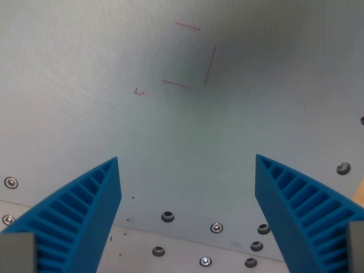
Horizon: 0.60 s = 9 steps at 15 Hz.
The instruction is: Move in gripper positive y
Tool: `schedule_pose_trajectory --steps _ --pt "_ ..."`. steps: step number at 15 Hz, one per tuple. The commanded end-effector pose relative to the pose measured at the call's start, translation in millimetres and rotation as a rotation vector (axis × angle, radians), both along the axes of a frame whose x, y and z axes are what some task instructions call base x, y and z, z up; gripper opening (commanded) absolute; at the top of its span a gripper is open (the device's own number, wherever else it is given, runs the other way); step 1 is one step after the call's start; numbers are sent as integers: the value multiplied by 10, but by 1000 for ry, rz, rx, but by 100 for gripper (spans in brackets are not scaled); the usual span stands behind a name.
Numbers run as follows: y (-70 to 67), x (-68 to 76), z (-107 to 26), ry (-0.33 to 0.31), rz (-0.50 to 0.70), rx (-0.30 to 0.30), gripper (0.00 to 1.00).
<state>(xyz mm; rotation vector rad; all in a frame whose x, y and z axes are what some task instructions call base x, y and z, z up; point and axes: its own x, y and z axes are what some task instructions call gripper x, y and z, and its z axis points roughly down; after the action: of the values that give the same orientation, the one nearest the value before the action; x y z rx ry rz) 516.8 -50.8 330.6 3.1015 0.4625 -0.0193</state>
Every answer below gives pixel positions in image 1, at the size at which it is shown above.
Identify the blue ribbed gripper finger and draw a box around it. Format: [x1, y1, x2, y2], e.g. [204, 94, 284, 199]
[0, 156, 123, 273]
[254, 154, 364, 273]

